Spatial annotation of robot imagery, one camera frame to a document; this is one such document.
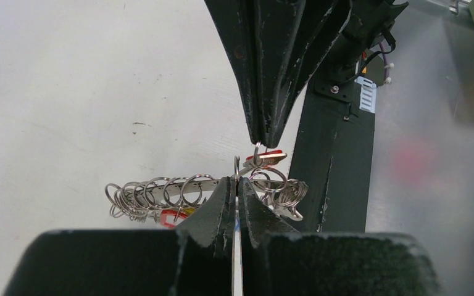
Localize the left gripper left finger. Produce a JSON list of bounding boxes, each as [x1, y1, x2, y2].
[[4, 177, 236, 295]]

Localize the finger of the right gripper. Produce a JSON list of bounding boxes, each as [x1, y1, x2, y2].
[[204, 0, 266, 144], [255, 1, 352, 148]]

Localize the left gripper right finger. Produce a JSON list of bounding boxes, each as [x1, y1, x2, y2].
[[238, 178, 442, 295]]

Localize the red tag key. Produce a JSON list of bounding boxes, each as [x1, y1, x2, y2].
[[159, 209, 190, 229], [235, 142, 288, 176]]

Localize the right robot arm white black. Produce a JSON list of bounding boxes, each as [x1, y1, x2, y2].
[[206, 1, 408, 148]]

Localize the red tag key on disc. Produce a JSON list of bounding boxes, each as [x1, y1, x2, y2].
[[159, 209, 190, 229]]

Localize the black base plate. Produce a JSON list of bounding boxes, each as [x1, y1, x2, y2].
[[289, 76, 375, 232]]

